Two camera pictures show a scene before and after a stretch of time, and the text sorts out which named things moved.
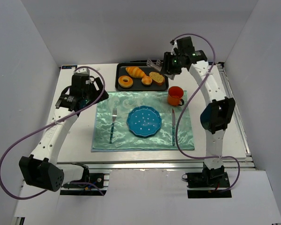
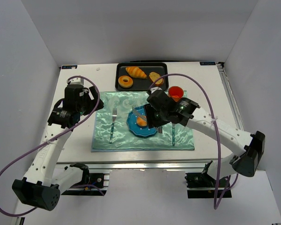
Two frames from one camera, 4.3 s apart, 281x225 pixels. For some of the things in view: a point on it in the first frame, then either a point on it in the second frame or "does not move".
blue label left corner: [69, 66] does not move
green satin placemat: [110, 132] does not move
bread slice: [157, 78] does not move
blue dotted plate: [144, 121] does not move
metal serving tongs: [158, 66] -> [138, 112]
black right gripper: [166, 64] -> [149, 119]
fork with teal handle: [114, 117] does not move
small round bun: [146, 80] -> [141, 122]
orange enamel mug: [175, 93] does not move
